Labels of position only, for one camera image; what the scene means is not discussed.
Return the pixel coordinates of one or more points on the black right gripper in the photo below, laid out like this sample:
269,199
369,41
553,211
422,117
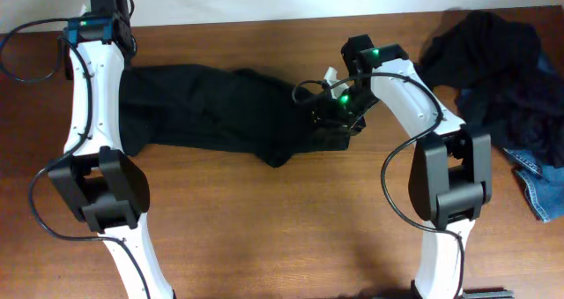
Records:
325,111

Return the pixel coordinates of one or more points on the black pants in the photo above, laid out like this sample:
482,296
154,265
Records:
240,111

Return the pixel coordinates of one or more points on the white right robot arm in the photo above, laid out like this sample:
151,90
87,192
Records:
450,178

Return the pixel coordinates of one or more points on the black garment pile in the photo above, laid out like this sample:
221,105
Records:
494,65

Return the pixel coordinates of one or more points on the blue denim jeans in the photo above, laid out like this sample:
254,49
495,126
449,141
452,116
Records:
543,184

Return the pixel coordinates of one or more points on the black metal rail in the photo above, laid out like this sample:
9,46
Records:
488,294

